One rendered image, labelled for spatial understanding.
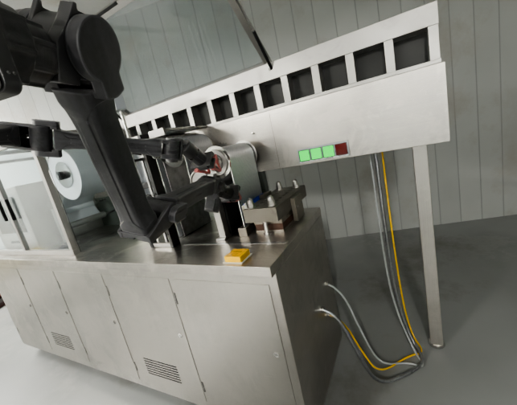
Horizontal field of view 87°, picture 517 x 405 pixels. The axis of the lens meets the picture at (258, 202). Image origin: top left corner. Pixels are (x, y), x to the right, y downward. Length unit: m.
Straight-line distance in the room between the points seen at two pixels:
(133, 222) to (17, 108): 4.43
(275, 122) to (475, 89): 2.49
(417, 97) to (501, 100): 2.38
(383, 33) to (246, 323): 1.26
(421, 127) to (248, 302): 0.99
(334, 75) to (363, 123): 0.28
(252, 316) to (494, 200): 3.14
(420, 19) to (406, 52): 0.12
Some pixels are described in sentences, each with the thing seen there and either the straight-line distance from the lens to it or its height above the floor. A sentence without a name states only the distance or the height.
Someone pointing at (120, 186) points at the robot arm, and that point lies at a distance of 0.55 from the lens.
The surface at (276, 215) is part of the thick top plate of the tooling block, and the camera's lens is 1.13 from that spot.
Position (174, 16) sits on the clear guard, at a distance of 1.49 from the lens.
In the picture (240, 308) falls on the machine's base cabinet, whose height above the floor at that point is 0.71.
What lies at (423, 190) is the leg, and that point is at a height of 0.91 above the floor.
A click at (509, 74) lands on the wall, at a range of 3.71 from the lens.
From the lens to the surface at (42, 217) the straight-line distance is 2.08.
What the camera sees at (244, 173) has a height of 1.17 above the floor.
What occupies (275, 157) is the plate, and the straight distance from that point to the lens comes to 1.47.
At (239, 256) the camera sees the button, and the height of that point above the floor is 0.92.
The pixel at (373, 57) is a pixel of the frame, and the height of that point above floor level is 1.54.
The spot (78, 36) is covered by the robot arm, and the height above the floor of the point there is 1.46.
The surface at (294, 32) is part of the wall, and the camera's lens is 3.34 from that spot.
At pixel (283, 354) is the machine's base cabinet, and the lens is 1.17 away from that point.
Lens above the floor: 1.30
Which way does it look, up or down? 12 degrees down
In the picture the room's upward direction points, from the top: 13 degrees counter-clockwise
